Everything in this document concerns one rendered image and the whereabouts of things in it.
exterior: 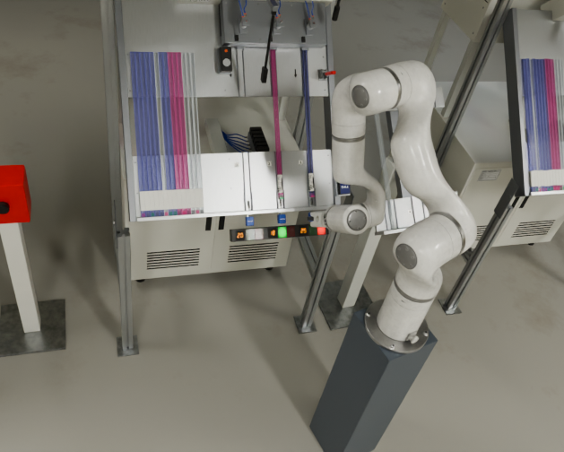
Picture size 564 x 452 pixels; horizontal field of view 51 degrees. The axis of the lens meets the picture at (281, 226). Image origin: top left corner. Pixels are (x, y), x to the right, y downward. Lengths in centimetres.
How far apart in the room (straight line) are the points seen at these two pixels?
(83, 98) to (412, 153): 261
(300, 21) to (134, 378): 142
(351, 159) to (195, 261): 113
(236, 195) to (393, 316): 65
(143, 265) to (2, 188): 78
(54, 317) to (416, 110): 168
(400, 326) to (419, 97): 62
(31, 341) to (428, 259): 162
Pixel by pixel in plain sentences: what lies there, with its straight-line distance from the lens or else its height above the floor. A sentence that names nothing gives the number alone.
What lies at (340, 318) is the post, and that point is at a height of 1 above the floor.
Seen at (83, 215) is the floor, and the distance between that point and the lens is 296.
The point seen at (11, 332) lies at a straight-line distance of 255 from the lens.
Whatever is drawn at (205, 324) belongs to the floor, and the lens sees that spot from 253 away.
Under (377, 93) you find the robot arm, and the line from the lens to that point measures 138.
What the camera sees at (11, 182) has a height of 78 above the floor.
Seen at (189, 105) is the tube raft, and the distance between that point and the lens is 193.
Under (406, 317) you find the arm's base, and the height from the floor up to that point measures 82.
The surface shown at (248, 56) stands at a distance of 201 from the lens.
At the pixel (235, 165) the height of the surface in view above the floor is 83.
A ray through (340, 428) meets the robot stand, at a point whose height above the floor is 22.
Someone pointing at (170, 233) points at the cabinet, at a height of 33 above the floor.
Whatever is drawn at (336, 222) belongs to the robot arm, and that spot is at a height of 90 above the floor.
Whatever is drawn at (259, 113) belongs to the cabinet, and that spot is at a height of 62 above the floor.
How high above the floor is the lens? 204
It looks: 43 degrees down
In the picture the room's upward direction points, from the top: 12 degrees clockwise
